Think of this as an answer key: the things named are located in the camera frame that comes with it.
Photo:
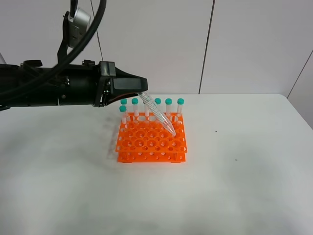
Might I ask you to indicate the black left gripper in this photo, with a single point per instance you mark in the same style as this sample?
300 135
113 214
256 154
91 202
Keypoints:
97 85

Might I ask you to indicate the green-capped test tube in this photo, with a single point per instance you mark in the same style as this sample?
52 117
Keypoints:
124 115
160 116

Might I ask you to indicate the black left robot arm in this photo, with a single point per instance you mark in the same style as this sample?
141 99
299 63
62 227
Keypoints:
13 76

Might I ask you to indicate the row test tube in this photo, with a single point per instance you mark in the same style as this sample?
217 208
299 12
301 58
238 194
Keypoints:
168 103
135 107
180 103
158 103
124 102
147 111

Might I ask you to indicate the orange test tube rack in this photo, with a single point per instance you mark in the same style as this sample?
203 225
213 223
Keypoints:
144 140

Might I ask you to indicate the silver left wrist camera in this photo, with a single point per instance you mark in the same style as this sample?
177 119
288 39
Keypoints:
75 25

